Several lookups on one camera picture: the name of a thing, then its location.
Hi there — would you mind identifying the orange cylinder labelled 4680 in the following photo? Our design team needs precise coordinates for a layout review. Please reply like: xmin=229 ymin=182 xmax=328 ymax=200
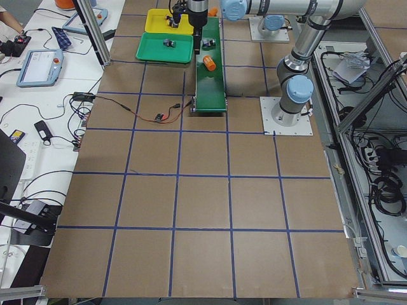
xmin=202 ymin=55 xmax=217 ymax=72

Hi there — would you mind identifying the plain orange cylinder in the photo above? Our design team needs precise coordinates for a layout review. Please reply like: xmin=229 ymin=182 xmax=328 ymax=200
xmin=208 ymin=8 xmax=217 ymax=17

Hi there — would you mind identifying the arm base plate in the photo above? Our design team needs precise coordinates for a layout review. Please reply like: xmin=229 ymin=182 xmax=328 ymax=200
xmin=259 ymin=97 xmax=313 ymax=136
xmin=249 ymin=15 xmax=289 ymax=43

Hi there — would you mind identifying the black power adapter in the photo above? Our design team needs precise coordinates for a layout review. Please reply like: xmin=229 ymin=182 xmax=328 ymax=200
xmin=102 ymin=29 xmax=116 ymax=41

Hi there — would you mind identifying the small controller circuit board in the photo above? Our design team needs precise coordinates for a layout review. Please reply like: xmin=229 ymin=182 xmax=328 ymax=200
xmin=154 ymin=113 xmax=167 ymax=123

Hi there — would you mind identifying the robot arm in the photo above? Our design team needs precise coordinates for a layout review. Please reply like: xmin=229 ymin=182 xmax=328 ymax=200
xmin=172 ymin=1 xmax=286 ymax=55
xmin=221 ymin=0 xmax=366 ymax=126

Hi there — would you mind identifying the aluminium frame post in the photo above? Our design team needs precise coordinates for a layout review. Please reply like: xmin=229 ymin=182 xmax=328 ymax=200
xmin=73 ymin=0 xmax=111 ymax=67

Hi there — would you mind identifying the green conveyor belt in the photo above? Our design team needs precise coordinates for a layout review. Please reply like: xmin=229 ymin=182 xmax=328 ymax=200
xmin=191 ymin=17 xmax=227 ymax=113

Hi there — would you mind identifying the green tray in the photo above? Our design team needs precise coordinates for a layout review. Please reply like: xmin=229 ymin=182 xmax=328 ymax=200
xmin=135 ymin=32 xmax=193 ymax=64

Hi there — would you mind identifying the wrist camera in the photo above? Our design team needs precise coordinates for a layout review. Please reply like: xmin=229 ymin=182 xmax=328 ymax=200
xmin=169 ymin=1 xmax=188 ymax=28

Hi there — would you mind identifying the white power strip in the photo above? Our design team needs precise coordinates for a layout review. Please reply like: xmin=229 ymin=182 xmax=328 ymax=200
xmin=20 ymin=140 xmax=42 ymax=180

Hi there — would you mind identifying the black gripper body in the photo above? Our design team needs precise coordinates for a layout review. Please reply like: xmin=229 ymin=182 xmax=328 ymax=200
xmin=186 ymin=0 xmax=209 ymax=30

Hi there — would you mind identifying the green push button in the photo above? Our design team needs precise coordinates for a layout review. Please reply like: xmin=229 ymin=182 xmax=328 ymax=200
xmin=202 ymin=38 xmax=216 ymax=48
xmin=163 ymin=39 xmax=176 ymax=48

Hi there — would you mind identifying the yellow tray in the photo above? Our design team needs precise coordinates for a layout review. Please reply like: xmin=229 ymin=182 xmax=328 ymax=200
xmin=145 ymin=8 xmax=193 ymax=35

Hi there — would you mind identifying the blue teach pendant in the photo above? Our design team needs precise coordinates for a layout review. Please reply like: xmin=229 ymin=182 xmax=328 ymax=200
xmin=62 ymin=6 xmax=109 ymax=36
xmin=16 ymin=49 xmax=64 ymax=88

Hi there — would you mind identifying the blue plaid cloth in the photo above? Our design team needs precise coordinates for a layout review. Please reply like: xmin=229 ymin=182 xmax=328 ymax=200
xmin=52 ymin=27 xmax=72 ymax=51

